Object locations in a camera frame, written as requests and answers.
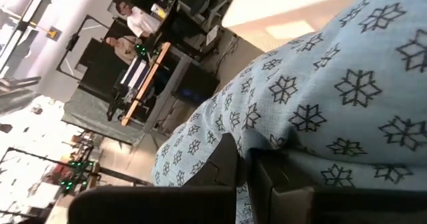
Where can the wooden top work table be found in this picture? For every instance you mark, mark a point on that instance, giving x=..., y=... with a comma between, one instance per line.
x=146, y=80

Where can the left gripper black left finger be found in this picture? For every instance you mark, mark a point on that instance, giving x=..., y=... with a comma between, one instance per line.
x=217, y=164

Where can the person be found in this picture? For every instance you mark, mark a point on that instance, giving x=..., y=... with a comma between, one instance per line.
x=125, y=47
x=141, y=20

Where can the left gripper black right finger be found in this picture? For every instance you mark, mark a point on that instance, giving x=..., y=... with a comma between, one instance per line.
x=280, y=190

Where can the black computer tower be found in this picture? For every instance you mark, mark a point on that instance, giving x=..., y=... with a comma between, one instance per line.
x=197, y=85

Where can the light blue patterned cloth gown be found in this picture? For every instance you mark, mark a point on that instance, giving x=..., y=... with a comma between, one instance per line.
x=317, y=110

